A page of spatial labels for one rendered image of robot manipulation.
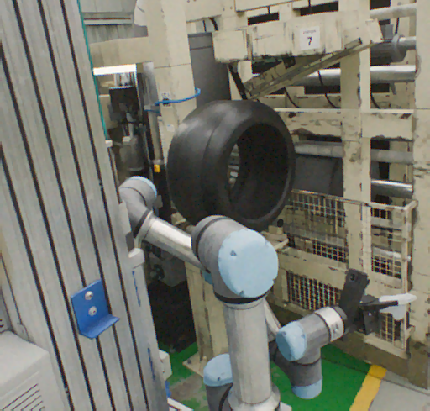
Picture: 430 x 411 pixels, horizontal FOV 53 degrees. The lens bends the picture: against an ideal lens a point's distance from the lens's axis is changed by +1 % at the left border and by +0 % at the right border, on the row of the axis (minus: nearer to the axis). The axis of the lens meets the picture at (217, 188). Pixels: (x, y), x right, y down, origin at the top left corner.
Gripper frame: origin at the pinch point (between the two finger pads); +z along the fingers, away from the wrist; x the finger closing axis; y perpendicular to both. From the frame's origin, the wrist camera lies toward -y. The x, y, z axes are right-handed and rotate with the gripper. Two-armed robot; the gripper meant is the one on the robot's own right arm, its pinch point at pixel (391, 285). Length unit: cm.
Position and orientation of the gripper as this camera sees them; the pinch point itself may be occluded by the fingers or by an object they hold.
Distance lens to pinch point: 124.5
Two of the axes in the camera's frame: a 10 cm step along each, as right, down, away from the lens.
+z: 8.8, -2.5, 4.2
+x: 4.5, 0.9, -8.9
